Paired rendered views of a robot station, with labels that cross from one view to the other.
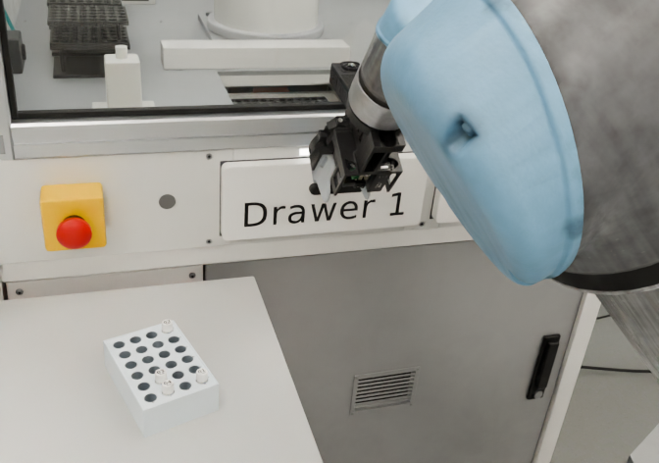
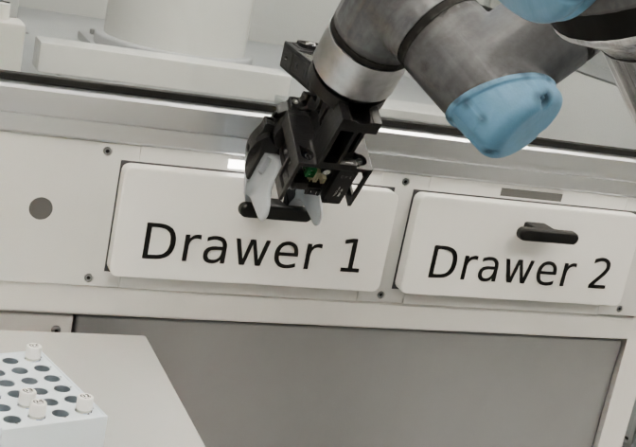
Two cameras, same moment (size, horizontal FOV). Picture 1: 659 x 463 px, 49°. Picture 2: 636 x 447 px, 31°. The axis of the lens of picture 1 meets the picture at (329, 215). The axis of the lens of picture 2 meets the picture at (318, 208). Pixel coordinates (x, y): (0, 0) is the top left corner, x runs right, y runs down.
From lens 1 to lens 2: 26 cm
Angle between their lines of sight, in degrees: 15
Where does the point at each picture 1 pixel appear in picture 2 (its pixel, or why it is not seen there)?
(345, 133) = (301, 117)
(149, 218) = (12, 229)
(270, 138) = (191, 137)
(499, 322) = not seen: outside the picture
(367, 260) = (301, 342)
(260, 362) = (157, 420)
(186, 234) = (59, 262)
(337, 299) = (255, 399)
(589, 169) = not seen: outside the picture
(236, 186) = (140, 196)
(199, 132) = (99, 116)
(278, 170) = (199, 181)
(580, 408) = not seen: outside the picture
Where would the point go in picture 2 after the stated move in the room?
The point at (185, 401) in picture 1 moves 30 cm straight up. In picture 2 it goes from (60, 432) to (120, 28)
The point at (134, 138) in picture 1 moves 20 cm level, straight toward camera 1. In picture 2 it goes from (12, 111) to (29, 169)
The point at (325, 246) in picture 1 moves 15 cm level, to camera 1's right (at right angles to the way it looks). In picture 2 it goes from (246, 311) to (387, 335)
